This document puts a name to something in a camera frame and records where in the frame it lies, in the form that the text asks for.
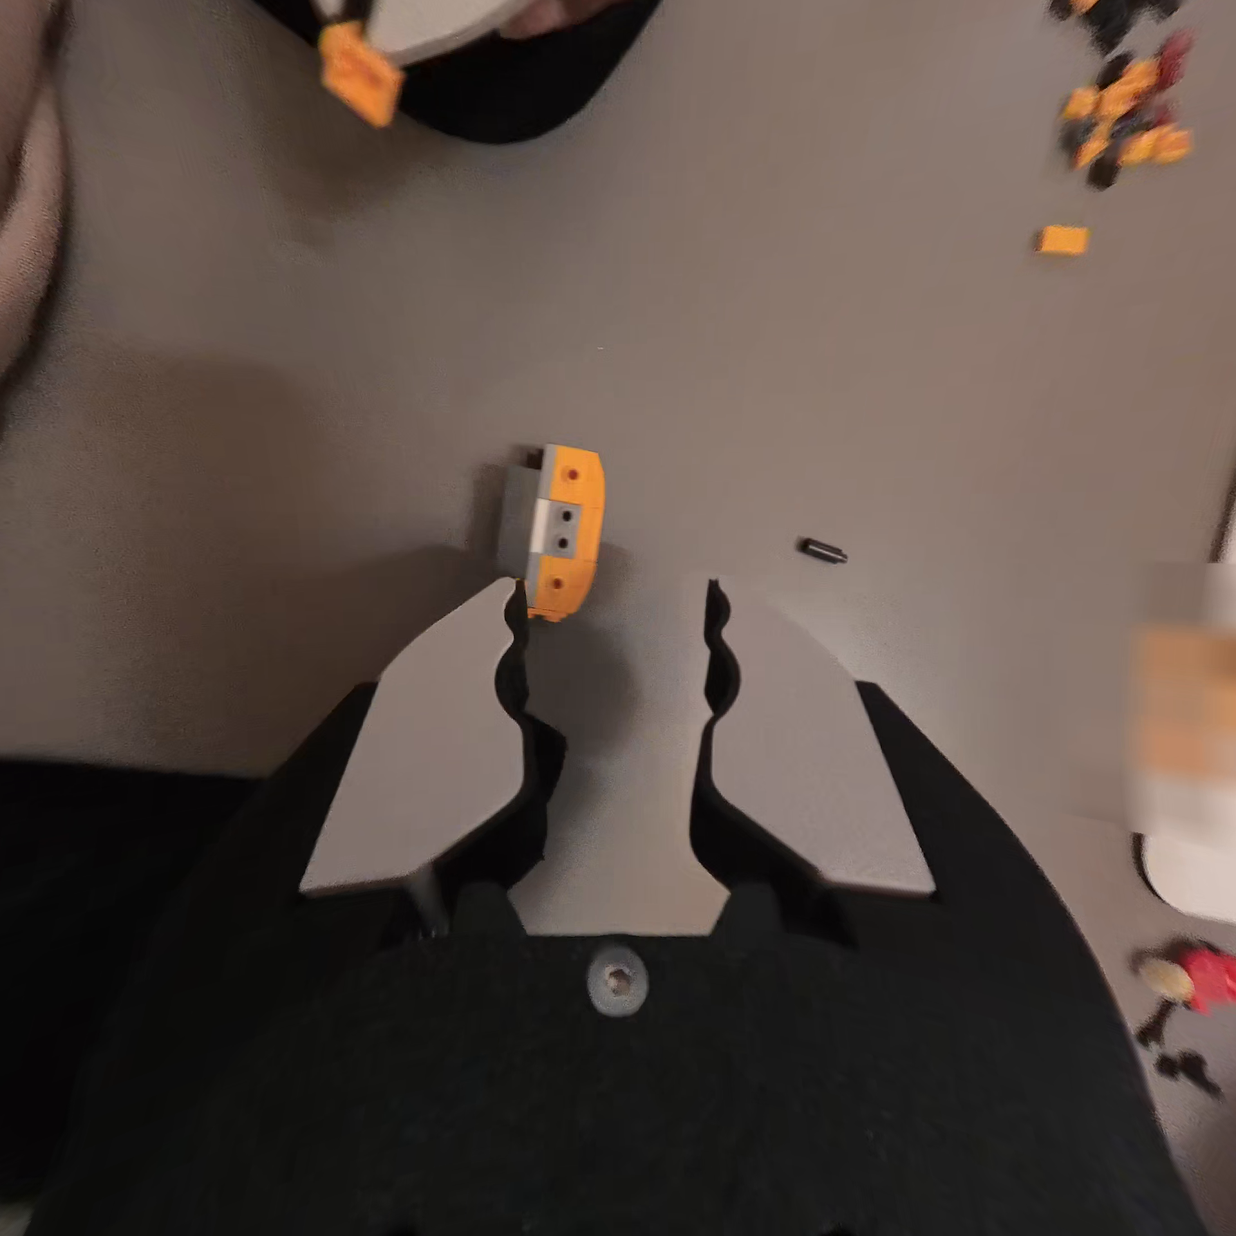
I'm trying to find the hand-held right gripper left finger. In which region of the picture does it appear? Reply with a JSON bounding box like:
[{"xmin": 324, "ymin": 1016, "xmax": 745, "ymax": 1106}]
[{"xmin": 299, "ymin": 576, "xmax": 569, "ymax": 935}]

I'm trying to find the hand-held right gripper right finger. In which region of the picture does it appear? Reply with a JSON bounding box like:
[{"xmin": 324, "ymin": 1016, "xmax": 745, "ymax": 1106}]
[{"xmin": 689, "ymin": 576, "xmax": 937, "ymax": 899}]

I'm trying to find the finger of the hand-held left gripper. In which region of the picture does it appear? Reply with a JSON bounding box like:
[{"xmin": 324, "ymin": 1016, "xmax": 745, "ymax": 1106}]
[{"xmin": 367, "ymin": 0, "xmax": 547, "ymax": 67}]

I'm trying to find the orange lego panel piece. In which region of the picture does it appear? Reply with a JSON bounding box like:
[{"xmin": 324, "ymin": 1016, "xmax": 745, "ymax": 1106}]
[{"xmin": 320, "ymin": 20, "xmax": 405, "ymax": 129}]

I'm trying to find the orange grey lego assembly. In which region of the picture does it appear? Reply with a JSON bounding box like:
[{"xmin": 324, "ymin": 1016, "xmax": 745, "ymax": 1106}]
[{"xmin": 495, "ymin": 443, "xmax": 607, "ymax": 624}]

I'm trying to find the red lego piece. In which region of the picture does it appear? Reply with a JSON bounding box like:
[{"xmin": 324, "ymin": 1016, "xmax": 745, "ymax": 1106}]
[{"xmin": 1181, "ymin": 949, "xmax": 1236, "ymax": 1015}]

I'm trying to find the pile of small lego pieces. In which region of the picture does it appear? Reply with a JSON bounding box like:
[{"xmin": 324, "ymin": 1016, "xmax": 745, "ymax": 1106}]
[{"xmin": 1048, "ymin": 0, "xmax": 1200, "ymax": 192}]

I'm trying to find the dark fleece jacket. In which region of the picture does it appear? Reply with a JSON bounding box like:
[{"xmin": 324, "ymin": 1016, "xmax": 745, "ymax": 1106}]
[{"xmin": 0, "ymin": 757, "xmax": 292, "ymax": 1236}]

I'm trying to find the white book stand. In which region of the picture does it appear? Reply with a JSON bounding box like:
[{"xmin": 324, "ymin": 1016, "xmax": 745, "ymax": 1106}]
[{"xmin": 1135, "ymin": 830, "xmax": 1236, "ymax": 918}]

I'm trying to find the beige hooded sweatshirt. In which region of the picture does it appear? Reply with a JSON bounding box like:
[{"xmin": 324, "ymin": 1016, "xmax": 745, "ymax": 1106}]
[{"xmin": 0, "ymin": 0, "xmax": 74, "ymax": 387}]

